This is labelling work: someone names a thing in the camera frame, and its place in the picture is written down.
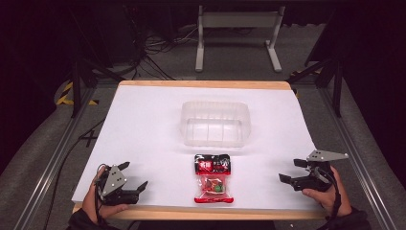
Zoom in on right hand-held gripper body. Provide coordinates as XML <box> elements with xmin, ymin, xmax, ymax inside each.
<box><xmin>292</xmin><ymin>149</ymin><xmax>350</xmax><ymax>193</ymax></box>

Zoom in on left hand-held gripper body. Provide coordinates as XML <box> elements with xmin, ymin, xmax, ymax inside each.
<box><xmin>96</xmin><ymin>164</ymin><xmax>141</xmax><ymax>206</ymax></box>

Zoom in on person's left hand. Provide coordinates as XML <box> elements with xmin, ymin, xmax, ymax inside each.
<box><xmin>81</xmin><ymin>166</ymin><xmax>130</xmax><ymax>225</ymax></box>

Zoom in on person's right hand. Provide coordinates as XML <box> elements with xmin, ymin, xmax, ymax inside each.
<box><xmin>301</xmin><ymin>165</ymin><xmax>353</xmax><ymax>219</ymax></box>

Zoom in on white table sheet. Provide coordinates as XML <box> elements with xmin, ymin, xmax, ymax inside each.
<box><xmin>71</xmin><ymin>83</ymin><xmax>322</xmax><ymax>213</ymax></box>

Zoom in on red snack packet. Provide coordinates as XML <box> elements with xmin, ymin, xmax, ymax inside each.
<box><xmin>193</xmin><ymin>153</ymin><xmax>235</xmax><ymax>205</ymax></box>

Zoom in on black metal stand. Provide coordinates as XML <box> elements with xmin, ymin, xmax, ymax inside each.
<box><xmin>70</xmin><ymin>57</ymin><xmax>126</xmax><ymax>119</ymax></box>
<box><xmin>286</xmin><ymin>57</ymin><xmax>345</xmax><ymax>119</ymax></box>

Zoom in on clear plastic container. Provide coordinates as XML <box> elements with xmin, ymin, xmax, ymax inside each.
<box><xmin>179</xmin><ymin>101</ymin><xmax>252</xmax><ymax>149</ymax></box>

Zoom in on yellow black hazard tape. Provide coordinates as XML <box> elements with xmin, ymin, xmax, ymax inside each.
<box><xmin>56</xmin><ymin>81</ymin><xmax>100</xmax><ymax>106</ymax></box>

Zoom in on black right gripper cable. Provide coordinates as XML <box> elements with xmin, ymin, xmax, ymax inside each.
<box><xmin>316</xmin><ymin>166</ymin><xmax>343</xmax><ymax>228</ymax></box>

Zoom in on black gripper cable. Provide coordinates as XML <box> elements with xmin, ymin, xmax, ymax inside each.
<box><xmin>93</xmin><ymin>163</ymin><xmax>111</xmax><ymax>228</ymax></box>
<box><xmin>316</xmin><ymin>166</ymin><xmax>343</xmax><ymax>228</ymax></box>

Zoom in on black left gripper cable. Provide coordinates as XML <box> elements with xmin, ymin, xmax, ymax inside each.
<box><xmin>93</xmin><ymin>163</ymin><xmax>111</xmax><ymax>228</ymax></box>

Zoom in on aluminium floor rail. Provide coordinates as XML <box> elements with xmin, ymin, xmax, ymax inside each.
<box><xmin>12</xmin><ymin>85</ymin><xmax>98</xmax><ymax>230</ymax></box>
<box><xmin>318</xmin><ymin>86</ymin><xmax>399</xmax><ymax>230</ymax></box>

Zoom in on black floor cable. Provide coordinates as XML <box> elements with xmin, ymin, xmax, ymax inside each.
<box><xmin>42</xmin><ymin>118</ymin><xmax>107</xmax><ymax>230</ymax></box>

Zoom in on tangle of black floor cables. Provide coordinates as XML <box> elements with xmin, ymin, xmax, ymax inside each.
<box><xmin>125</xmin><ymin>22</ymin><xmax>200</xmax><ymax>81</ymax></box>

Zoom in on white metal desk frame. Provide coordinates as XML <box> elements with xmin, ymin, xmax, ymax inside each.
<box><xmin>194</xmin><ymin>5</ymin><xmax>286</xmax><ymax>74</ymax></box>

